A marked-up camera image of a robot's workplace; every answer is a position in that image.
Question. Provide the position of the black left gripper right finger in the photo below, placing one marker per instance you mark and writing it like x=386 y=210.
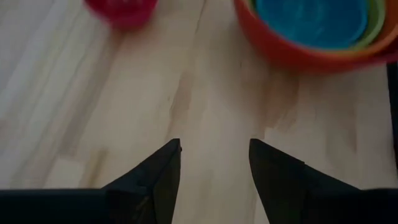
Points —
x=280 y=183

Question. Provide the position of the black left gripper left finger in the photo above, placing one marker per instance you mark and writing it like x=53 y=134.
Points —
x=155 y=183

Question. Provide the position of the large red plastic bowl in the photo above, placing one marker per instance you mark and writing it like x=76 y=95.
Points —
x=280 y=51

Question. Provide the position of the teal plastic bowl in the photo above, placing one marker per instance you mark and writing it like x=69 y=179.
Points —
x=311 y=21

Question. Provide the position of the green plastic bowl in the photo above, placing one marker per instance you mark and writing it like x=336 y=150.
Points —
x=374 y=28

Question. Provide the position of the small pink plastic bowl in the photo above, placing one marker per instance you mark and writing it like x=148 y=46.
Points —
x=122 y=11

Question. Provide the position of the black shelf post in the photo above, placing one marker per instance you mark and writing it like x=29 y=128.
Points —
x=393 y=109

